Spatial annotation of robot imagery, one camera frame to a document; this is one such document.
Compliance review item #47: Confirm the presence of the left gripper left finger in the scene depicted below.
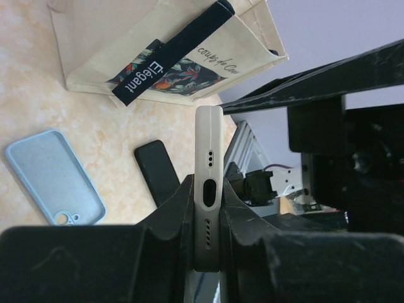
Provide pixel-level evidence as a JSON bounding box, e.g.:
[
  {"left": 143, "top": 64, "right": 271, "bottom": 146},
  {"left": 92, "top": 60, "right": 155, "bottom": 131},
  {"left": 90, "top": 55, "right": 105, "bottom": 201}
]
[{"left": 1, "top": 175, "right": 194, "bottom": 302}]

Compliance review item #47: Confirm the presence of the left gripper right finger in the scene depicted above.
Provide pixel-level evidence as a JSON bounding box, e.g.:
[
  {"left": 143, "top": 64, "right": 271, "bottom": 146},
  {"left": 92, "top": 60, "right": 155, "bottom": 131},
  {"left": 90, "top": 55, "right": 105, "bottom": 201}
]
[{"left": 220, "top": 181, "right": 403, "bottom": 302}]

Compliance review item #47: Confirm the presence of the phone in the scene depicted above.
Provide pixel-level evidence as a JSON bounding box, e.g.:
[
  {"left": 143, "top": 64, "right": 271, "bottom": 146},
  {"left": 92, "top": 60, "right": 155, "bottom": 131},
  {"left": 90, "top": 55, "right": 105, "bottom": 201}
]
[
  {"left": 4, "top": 129, "right": 107, "bottom": 226},
  {"left": 134, "top": 140, "right": 180, "bottom": 208},
  {"left": 193, "top": 105, "right": 224, "bottom": 273}
]

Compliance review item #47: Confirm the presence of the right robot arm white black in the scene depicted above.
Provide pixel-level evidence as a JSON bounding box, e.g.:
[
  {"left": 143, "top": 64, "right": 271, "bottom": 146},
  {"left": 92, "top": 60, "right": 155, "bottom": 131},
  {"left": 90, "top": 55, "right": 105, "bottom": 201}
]
[{"left": 223, "top": 40, "right": 403, "bottom": 235}]

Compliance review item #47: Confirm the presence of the beige canvas tote bag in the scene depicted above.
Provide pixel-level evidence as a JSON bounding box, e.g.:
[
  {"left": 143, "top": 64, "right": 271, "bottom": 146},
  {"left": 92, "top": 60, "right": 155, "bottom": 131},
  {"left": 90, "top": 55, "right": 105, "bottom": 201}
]
[{"left": 48, "top": 0, "right": 288, "bottom": 105}]

